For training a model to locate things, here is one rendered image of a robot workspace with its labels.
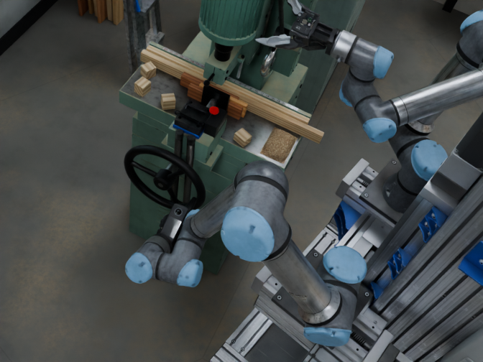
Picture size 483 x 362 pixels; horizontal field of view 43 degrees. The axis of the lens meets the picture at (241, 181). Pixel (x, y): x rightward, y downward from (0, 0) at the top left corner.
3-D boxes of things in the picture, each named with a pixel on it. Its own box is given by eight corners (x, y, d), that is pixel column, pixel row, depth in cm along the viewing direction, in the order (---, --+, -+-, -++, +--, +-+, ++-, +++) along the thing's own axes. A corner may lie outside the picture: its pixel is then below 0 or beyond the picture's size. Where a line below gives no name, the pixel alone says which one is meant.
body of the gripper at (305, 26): (300, 4, 156) (343, 23, 154) (300, 16, 164) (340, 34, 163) (287, 31, 155) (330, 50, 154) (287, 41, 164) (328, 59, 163)
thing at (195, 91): (187, 95, 202) (188, 85, 198) (189, 93, 203) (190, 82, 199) (238, 120, 200) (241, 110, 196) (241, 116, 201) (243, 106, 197)
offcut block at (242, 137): (233, 138, 195) (234, 133, 192) (241, 133, 197) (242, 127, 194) (242, 147, 194) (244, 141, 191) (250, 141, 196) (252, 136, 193)
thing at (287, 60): (264, 67, 207) (272, 40, 197) (272, 54, 211) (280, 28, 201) (290, 78, 206) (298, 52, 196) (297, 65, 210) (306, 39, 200)
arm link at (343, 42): (355, 40, 163) (341, 67, 162) (339, 34, 163) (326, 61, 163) (358, 31, 155) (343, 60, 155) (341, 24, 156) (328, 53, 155)
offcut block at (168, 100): (172, 101, 200) (173, 93, 196) (175, 108, 198) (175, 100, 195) (160, 102, 199) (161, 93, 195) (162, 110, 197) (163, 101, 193)
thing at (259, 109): (140, 60, 207) (140, 52, 204) (143, 57, 208) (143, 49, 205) (318, 144, 200) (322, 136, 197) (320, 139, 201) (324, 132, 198)
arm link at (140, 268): (151, 289, 160) (121, 281, 161) (167, 269, 169) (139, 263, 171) (152, 263, 157) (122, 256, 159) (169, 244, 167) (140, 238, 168)
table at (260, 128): (102, 121, 198) (102, 108, 193) (149, 64, 215) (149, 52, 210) (269, 201, 191) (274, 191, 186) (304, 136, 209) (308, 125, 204)
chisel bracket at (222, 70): (201, 80, 195) (205, 62, 188) (220, 54, 203) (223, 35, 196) (222, 90, 195) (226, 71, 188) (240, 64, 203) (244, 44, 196)
